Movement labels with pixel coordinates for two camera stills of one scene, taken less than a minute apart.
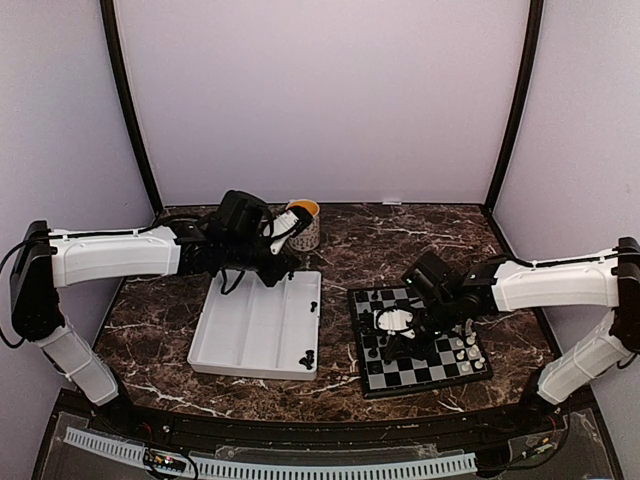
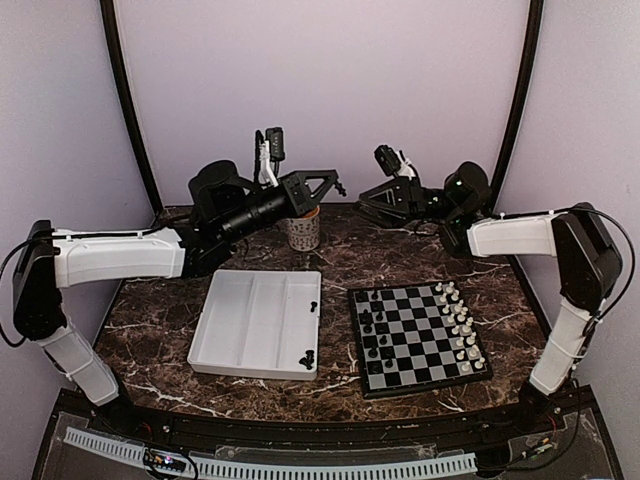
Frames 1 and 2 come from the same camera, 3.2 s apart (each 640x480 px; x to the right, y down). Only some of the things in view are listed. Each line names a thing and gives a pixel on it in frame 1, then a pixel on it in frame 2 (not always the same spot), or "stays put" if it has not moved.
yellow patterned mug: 307,238 stays put
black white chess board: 458,358 stays put
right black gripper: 411,349 -> 400,190
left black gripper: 270,276 -> 299,193
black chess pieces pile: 308,360 stays put
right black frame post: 522,100 stays put
